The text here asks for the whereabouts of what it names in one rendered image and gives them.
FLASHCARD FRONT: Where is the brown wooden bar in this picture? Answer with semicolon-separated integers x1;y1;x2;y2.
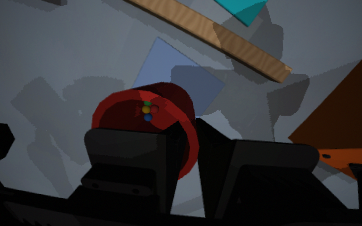
123;0;293;84

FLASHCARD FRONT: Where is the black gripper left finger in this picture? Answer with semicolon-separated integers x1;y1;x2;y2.
84;121;187;214

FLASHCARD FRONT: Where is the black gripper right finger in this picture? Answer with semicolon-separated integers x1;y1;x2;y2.
196;118;320;219

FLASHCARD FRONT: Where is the yellow marble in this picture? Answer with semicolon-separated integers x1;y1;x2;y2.
142;105;150;114

